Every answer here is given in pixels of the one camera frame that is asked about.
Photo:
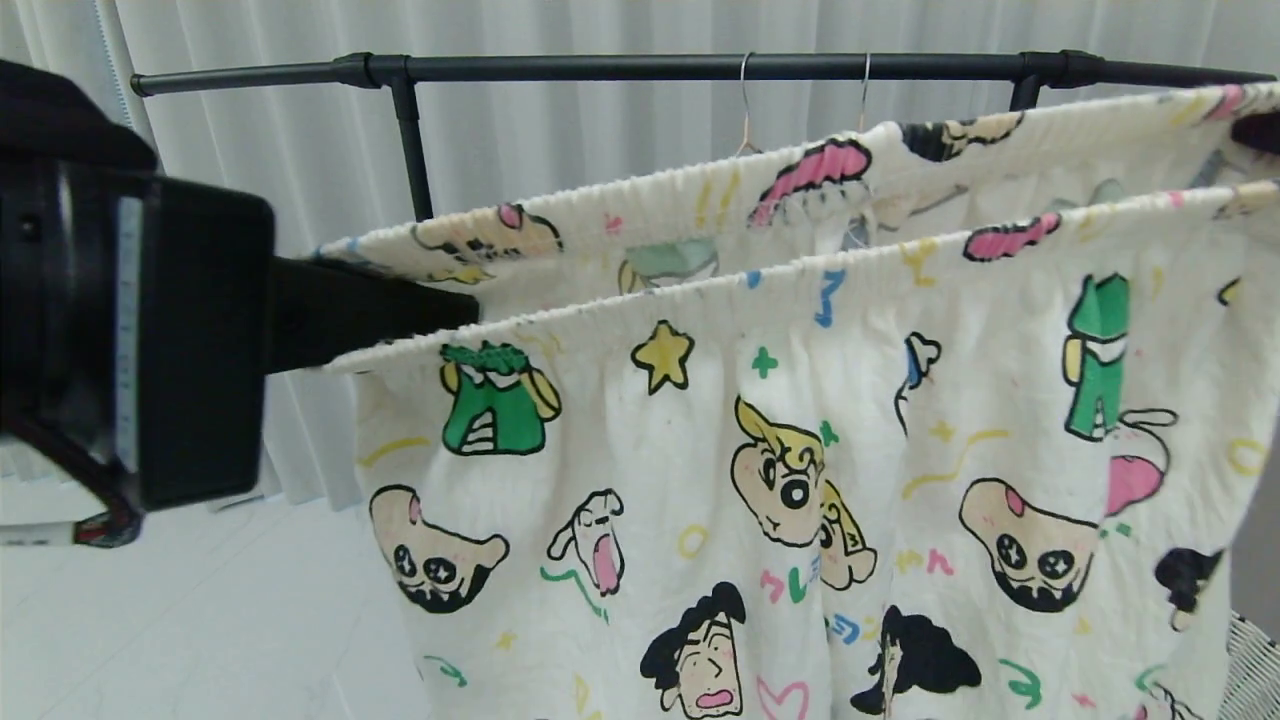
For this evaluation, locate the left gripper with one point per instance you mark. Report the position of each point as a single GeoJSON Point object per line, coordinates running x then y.
{"type": "Point", "coordinates": [200, 340]}

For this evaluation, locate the cream printed garment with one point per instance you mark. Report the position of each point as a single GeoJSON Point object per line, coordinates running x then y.
{"type": "Point", "coordinates": [700, 450]}

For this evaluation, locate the pink clothes hanger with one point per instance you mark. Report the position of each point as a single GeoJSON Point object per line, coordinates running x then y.
{"type": "Point", "coordinates": [745, 100]}
{"type": "Point", "coordinates": [864, 90]}

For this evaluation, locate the black clothes rack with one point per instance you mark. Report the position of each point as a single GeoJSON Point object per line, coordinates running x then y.
{"type": "Point", "coordinates": [600, 68]}

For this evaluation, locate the white laundry basket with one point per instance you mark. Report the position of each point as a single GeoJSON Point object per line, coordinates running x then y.
{"type": "Point", "coordinates": [1255, 680]}

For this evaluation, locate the white curtain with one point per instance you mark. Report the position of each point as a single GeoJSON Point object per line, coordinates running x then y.
{"type": "Point", "coordinates": [600, 130]}

